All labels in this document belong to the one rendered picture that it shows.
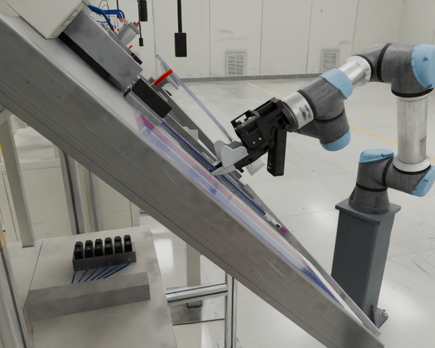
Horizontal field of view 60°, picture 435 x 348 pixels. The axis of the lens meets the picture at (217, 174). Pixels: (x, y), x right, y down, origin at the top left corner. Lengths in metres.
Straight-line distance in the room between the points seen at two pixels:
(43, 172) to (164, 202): 1.58
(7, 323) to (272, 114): 0.61
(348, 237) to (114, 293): 1.00
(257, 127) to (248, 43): 8.23
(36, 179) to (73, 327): 1.19
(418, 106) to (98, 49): 0.93
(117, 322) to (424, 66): 1.01
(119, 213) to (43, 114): 1.68
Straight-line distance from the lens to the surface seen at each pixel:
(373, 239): 1.56
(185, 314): 1.81
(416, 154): 1.39
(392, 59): 1.23
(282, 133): 0.85
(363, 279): 1.66
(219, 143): 0.85
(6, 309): 0.45
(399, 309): 2.02
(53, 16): 0.58
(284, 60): 9.40
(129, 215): 2.06
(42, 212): 2.07
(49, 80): 0.39
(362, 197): 1.54
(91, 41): 0.71
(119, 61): 0.71
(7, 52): 0.39
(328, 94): 0.87
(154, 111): 0.71
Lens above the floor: 1.22
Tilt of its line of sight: 22 degrees down
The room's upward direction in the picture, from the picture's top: straight up
